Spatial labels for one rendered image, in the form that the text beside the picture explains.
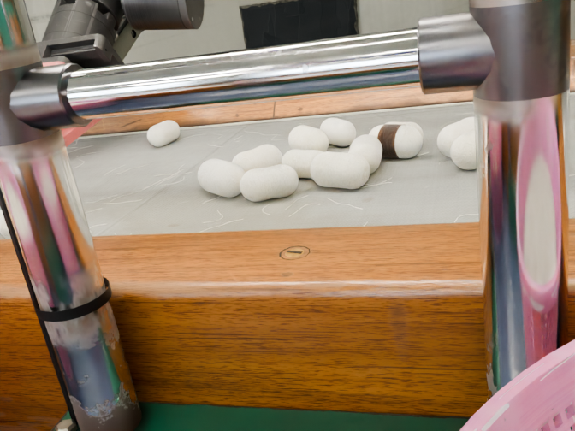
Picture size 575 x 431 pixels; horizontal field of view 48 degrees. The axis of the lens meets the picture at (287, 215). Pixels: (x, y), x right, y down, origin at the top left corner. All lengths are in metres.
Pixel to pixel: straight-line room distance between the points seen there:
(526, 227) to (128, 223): 0.27
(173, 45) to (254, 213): 2.37
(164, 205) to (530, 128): 0.28
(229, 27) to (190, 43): 0.18
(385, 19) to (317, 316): 2.30
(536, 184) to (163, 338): 0.15
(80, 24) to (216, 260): 0.37
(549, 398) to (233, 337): 0.12
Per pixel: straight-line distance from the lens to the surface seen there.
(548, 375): 0.17
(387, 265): 0.23
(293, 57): 0.17
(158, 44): 2.74
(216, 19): 2.64
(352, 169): 0.37
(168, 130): 0.56
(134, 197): 0.44
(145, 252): 0.28
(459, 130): 0.41
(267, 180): 0.37
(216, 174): 0.39
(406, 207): 0.34
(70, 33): 0.59
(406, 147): 0.41
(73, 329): 0.23
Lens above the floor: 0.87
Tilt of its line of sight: 21 degrees down
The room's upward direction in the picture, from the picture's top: 9 degrees counter-clockwise
